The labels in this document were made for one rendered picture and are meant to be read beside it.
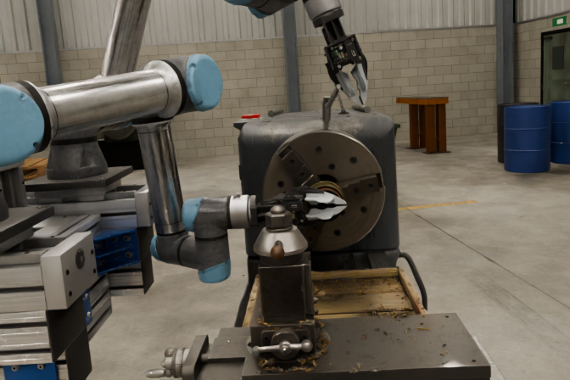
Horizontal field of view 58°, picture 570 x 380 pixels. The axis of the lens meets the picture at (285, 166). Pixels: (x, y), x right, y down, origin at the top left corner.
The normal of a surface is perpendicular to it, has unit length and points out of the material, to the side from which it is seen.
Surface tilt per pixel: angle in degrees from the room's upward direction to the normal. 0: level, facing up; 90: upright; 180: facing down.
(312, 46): 90
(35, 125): 91
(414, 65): 90
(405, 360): 0
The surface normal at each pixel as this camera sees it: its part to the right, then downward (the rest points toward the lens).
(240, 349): -0.07, -0.99
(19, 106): 0.73, 0.07
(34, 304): -0.01, 0.15
